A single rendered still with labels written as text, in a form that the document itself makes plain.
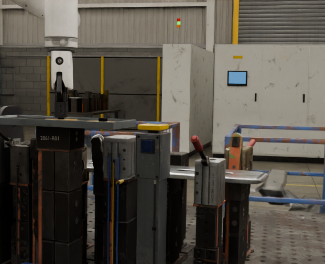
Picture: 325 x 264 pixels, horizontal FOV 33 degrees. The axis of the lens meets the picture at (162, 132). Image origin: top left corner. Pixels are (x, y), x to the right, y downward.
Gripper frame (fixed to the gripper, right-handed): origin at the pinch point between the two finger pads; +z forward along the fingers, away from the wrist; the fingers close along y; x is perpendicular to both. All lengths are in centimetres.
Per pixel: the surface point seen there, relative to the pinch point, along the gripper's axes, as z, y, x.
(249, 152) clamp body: 15, 28, -57
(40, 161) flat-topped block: 13.3, -2.3, 5.1
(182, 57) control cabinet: -58, 816, -125
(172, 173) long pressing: 18.8, 11.8, -30.6
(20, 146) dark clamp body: 11.6, 15.7, 13.4
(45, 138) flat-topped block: 7.3, -3.4, 3.6
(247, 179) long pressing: 19, 2, -51
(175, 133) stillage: 33, 322, -64
